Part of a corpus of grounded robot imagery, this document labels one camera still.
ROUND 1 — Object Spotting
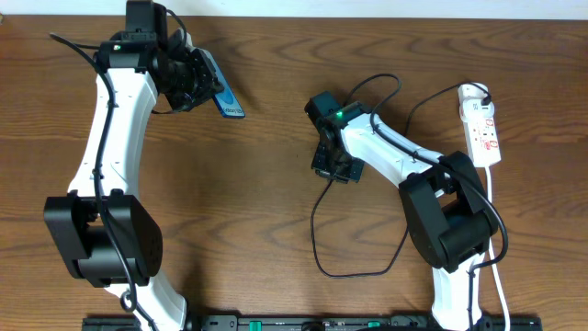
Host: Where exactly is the white power strip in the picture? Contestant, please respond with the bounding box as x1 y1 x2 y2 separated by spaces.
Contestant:
458 83 502 167

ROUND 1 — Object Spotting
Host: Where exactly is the white power strip cord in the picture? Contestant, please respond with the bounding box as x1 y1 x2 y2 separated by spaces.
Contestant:
484 165 512 331

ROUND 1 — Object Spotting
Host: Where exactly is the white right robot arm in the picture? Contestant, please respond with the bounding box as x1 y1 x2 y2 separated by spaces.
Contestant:
304 92 506 330

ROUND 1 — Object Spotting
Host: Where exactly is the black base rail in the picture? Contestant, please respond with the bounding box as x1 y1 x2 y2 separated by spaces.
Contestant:
82 314 543 331

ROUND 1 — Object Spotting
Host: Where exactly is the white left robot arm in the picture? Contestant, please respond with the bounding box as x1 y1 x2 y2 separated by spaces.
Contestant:
43 1 244 330

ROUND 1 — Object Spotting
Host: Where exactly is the black USB charger cable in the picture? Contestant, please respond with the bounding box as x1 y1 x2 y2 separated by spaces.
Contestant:
310 81 492 280

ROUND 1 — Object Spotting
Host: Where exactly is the blue Galaxy smartphone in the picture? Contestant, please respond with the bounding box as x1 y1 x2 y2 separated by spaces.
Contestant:
202 50 245 119

